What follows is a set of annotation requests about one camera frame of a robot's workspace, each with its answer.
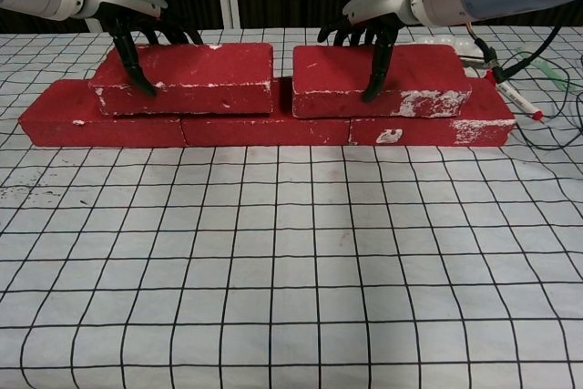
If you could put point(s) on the white black checkered tablecloth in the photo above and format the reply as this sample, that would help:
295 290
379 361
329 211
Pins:
291 270

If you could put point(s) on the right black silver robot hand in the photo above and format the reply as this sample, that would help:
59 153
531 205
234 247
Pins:
382 2

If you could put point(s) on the red capped white marker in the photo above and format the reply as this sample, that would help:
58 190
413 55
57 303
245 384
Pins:
514 95

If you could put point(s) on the white paint palette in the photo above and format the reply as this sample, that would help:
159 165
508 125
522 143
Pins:
464 45

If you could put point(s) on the green plastic comb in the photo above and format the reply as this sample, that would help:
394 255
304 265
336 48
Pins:
544 68

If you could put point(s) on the red base brick white patch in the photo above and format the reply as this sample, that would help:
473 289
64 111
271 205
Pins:
492 106

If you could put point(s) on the red brick with chipped corner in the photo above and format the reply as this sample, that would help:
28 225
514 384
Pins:
337 70

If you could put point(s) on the red brick with small dents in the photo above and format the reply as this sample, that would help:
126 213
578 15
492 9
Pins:
205 65

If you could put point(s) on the silver metal pen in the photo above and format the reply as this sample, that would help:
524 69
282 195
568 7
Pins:
478 63

